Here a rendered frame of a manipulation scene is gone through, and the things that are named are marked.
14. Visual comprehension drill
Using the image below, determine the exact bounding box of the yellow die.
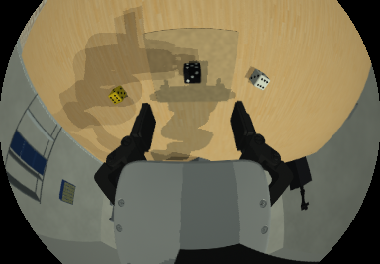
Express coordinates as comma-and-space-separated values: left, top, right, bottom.
108, 86, 127, 105

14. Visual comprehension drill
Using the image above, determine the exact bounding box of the tan fabric mat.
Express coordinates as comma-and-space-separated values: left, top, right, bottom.
143, 28, 239, 103

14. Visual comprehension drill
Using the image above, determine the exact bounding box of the white die with black pips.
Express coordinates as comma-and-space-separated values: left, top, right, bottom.
249, 69, 270, 90

